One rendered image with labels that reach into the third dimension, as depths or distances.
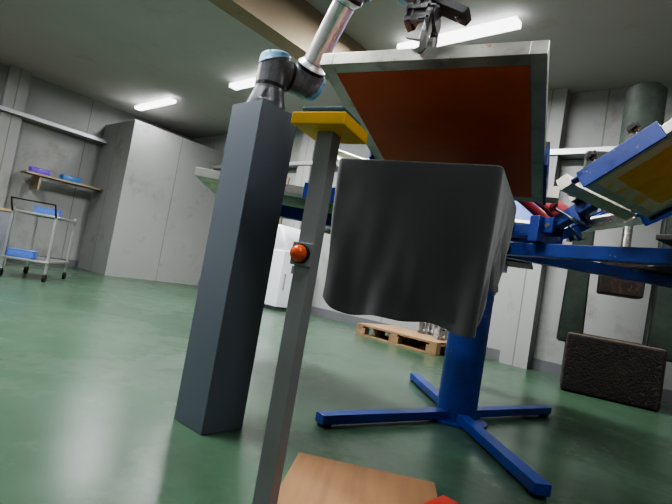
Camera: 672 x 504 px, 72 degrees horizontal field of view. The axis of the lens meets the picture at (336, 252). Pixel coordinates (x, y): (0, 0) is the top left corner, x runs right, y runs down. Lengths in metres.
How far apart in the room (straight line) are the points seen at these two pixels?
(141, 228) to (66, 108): 2.51
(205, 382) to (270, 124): 0.95
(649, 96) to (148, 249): 7.60
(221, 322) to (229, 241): 0.29
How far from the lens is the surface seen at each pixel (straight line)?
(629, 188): 2.17
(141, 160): 8.96
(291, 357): 1.02
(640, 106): 5.02
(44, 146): 9.66
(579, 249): 2.25
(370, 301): 1.25
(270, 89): 1.86
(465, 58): 1.26
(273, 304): 6.78
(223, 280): 1.70
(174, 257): 9.30
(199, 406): 1.78
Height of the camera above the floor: 0.61
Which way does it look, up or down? 3 degrees up
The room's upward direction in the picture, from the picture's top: 10 degrees clockwise
